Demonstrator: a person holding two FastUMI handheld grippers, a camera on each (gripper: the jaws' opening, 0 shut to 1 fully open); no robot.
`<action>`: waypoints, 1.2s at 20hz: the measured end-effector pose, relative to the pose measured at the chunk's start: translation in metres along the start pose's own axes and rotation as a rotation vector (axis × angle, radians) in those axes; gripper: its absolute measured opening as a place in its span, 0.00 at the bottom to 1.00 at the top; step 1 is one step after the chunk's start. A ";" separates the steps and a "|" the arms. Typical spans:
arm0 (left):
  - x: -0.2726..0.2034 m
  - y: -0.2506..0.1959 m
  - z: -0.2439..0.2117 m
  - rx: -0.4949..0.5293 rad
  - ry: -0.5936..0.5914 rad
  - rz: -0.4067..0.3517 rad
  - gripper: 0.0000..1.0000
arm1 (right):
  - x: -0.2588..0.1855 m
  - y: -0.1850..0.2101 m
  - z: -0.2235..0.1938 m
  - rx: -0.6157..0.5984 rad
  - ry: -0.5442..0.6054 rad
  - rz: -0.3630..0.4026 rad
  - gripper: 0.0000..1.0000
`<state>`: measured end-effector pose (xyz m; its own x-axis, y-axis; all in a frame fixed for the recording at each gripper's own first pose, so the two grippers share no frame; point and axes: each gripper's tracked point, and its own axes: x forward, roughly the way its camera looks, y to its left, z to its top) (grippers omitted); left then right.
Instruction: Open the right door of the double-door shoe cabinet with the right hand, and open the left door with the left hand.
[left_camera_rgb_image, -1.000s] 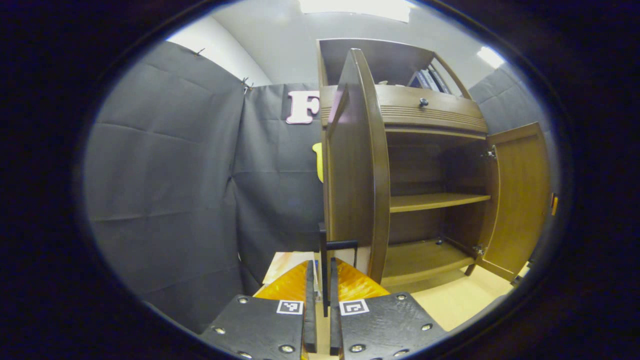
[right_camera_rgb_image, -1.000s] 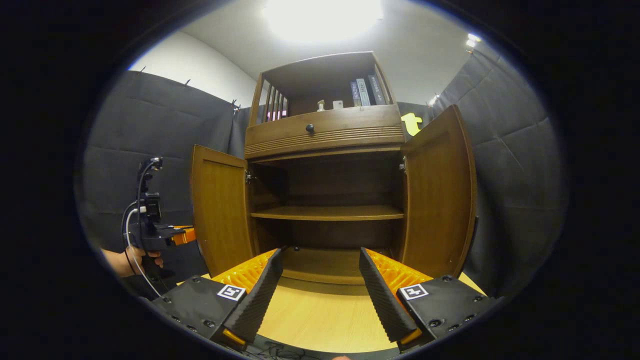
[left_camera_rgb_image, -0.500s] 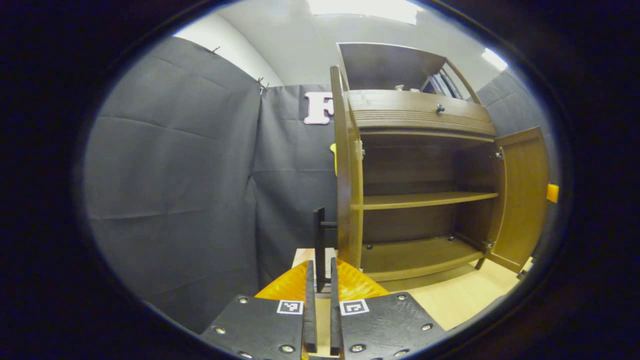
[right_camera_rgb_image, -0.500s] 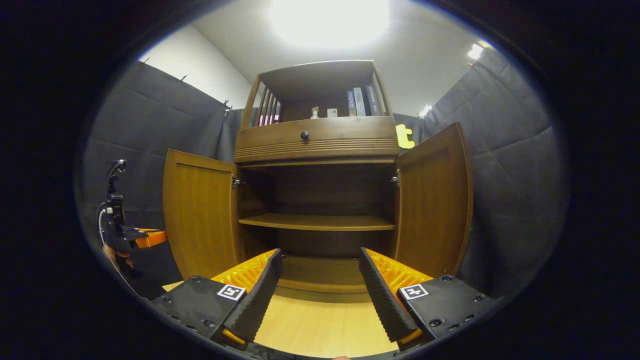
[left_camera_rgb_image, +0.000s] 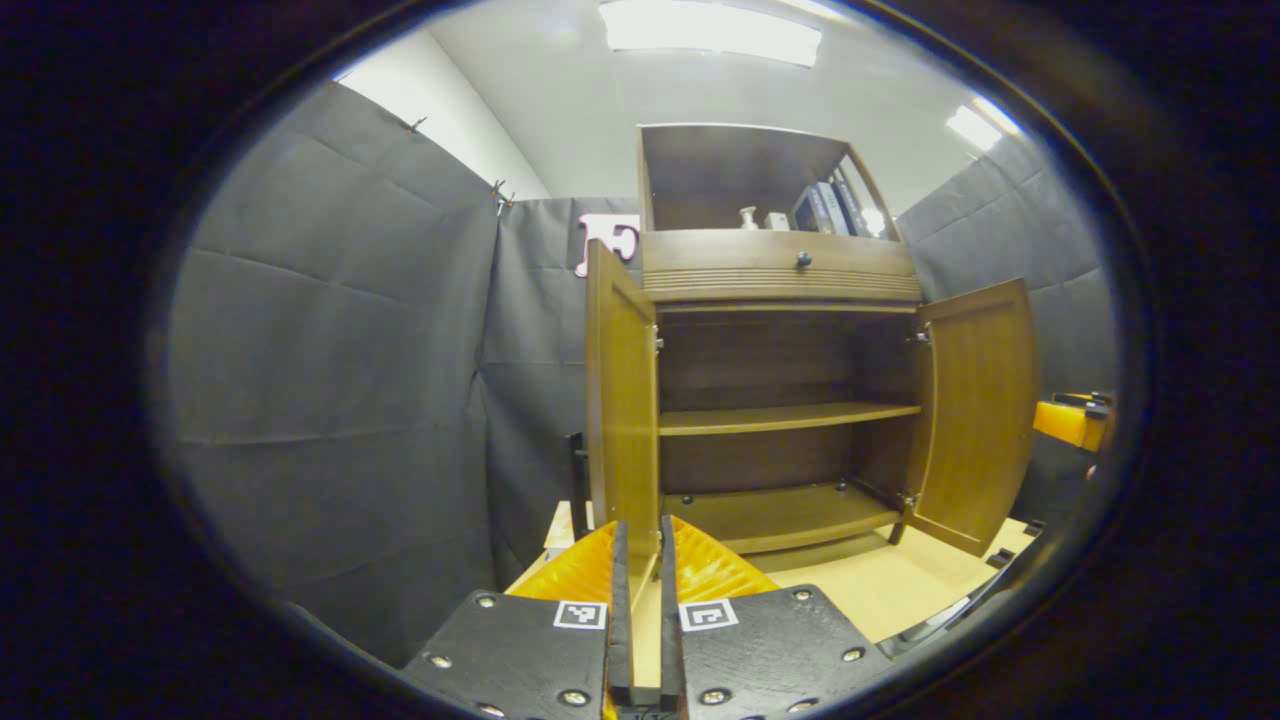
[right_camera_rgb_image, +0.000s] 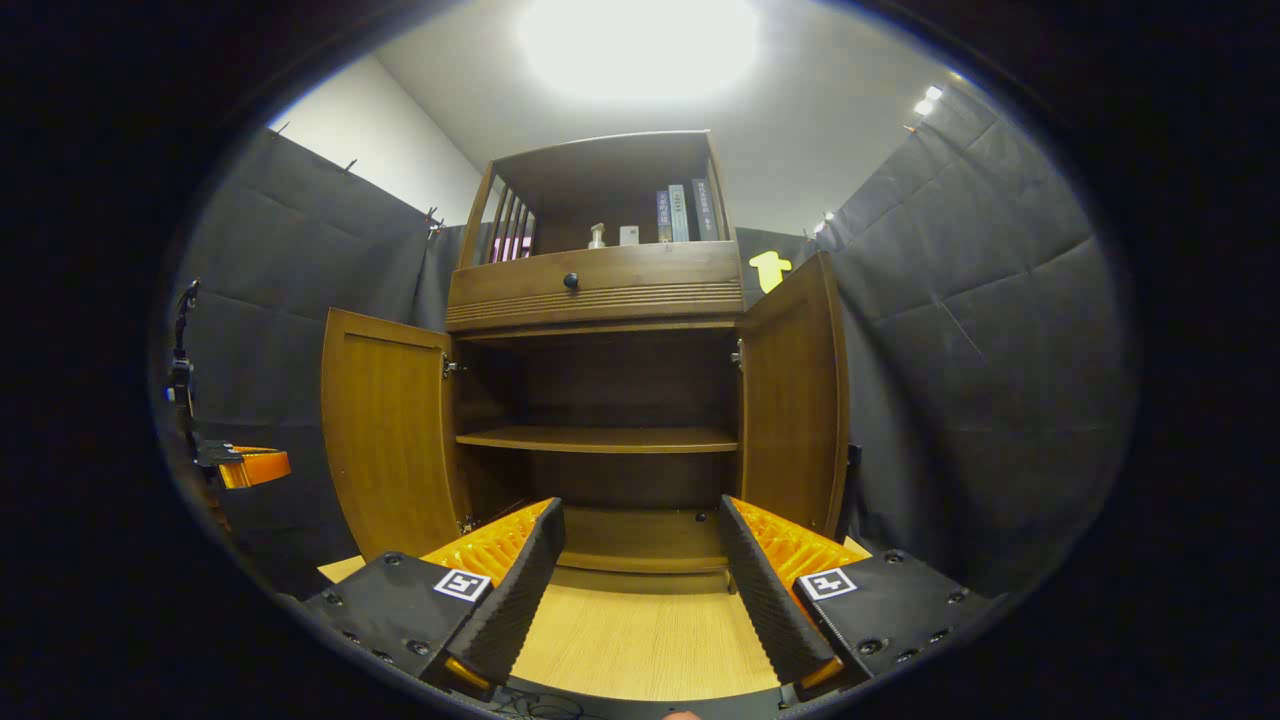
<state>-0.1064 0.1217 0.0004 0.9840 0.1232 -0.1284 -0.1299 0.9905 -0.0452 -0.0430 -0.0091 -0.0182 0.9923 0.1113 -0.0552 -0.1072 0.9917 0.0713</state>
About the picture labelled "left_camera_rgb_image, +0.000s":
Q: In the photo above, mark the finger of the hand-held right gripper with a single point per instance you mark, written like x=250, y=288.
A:
x=1065, y=422

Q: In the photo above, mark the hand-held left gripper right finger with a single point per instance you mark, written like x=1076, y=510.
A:
x=670, y=620

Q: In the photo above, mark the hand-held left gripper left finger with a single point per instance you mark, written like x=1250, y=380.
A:
x=621, y=620

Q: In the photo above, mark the wooden shoe cabinet door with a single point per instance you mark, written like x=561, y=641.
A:
x=620, y=400
x=975, y=410

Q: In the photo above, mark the wooden double-door shoe cabinet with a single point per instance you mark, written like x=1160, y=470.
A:
x=780, y=270

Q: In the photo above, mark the metal door hinge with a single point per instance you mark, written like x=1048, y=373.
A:
x=921, y=336

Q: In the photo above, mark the wooden cabinet inner shelf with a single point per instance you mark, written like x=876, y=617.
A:
x=780, y=418

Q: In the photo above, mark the wooden cabinet drawer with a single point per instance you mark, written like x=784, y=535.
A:
x=720, y=265

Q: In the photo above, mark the small ceiling light panel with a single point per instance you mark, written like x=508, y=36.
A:
x=873, y=221
x=980, y=122

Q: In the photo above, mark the dark spine book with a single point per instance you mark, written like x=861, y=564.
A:
x=850, y=203

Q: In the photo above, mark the pale grey spine book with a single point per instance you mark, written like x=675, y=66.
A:
x=832, y=208

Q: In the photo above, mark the blue spine book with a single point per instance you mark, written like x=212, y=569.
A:
x=808, y=212

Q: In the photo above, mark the small white box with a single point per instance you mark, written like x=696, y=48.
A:
x=777, y=221

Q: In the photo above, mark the small pump bottle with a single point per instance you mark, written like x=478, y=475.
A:
x=747, y=218

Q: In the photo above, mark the large ceiling light panel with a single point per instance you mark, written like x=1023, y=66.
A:
x=710, y=30

